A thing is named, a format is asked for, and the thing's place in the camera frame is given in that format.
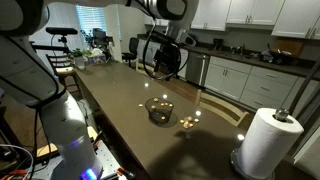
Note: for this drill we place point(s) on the dark wooden chair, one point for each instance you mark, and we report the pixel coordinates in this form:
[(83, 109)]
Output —
[(63, 66)]

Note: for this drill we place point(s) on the dark equipment on stand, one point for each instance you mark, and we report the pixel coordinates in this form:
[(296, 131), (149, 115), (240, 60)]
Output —
[(101, 40)]

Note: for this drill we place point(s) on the white lower kitchen cabinets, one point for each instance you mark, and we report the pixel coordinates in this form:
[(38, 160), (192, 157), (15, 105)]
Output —
[(226, 80)]

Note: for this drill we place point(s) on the wooden cutting board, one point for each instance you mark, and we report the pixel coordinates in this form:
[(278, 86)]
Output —
[(290, 46)]

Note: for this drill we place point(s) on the perforated robot mounting plate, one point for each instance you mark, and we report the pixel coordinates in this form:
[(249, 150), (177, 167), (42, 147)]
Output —
[(106, 156)]

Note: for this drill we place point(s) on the metal paper towel holder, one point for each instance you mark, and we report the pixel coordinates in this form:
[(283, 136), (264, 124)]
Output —
[(281, 115)]

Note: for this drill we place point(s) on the pile of dishes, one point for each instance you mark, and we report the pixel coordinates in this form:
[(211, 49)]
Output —
[(276, 56)]

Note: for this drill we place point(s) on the light wooden chair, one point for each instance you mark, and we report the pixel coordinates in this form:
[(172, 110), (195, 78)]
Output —
[(220, 106)]

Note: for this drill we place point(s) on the black and orange tool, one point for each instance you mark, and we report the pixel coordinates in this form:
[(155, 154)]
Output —
[(125, 172)]

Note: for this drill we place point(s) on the black office chair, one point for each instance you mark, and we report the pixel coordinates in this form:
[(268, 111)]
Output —
[(132, 50)]

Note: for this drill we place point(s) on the window with white blinds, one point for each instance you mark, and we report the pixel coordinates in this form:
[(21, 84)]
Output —
[(91, 20)]

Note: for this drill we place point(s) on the stainless steel dishwasher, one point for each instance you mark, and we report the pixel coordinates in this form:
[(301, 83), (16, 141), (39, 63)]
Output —
[(196, 68)]

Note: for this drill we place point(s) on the tall leafy house plant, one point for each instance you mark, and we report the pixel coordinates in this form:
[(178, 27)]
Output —
[(87, 38)]

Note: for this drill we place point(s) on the black camera on tripod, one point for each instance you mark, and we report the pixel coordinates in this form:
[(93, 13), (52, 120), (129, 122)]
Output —
[(61, 31)]

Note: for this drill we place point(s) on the white paper towel roll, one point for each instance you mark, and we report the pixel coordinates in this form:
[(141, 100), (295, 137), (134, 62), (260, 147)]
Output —
[(266, 146)]

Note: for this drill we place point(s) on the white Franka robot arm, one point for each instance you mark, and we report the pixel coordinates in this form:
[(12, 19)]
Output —
[(63, 126)]

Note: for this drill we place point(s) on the small potted green plant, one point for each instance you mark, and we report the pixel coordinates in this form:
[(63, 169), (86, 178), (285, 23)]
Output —
[(79, 59)]

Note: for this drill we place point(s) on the clear crumpled wrapper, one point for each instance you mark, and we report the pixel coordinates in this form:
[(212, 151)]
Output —
[(187, 135)]

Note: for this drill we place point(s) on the black coffee maker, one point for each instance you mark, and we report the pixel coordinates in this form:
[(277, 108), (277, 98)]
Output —
[(218, 44)]

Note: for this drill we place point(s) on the black kitchen stove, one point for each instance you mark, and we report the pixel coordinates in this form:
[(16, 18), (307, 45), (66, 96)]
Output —
[(176, 71)]

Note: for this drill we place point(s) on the black tripod pole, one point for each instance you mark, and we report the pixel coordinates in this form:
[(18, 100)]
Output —
[(301, 88)]

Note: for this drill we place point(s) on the dark kitchen countertop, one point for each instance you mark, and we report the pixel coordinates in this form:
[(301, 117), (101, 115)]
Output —
[(283, 68)]

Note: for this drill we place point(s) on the white kitchen cabinets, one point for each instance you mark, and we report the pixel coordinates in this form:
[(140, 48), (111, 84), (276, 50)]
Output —
[(253, 11), (226, 80)]

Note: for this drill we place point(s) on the kitchen sink faucet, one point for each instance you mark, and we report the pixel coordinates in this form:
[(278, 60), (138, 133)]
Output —
[(239, 49)]

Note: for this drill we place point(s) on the patterned tissue box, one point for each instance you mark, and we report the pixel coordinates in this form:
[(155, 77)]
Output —
[(96, 59)]

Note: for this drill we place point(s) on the white upper kitchen cabinets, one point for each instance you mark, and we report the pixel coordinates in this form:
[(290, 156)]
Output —
[(253, 11)]

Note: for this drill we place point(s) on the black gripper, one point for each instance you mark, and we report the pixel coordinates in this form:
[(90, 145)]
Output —
[(168, 55)]

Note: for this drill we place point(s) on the black mesh basket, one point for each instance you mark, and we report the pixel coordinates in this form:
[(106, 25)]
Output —
[(160, 113)]

